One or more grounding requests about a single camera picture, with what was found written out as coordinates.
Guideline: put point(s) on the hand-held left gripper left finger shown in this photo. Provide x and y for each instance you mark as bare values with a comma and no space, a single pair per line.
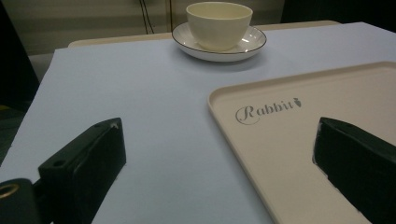
82,168

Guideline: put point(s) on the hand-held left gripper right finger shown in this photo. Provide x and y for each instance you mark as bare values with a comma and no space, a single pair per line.
358,161

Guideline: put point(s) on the beige plastic tray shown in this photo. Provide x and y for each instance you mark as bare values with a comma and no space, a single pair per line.
295,149

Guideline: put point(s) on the white saucer with dark rim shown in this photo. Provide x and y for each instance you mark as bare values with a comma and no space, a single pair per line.
249,46

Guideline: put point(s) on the cream ceramic cup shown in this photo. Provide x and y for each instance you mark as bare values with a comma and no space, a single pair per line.
218,26

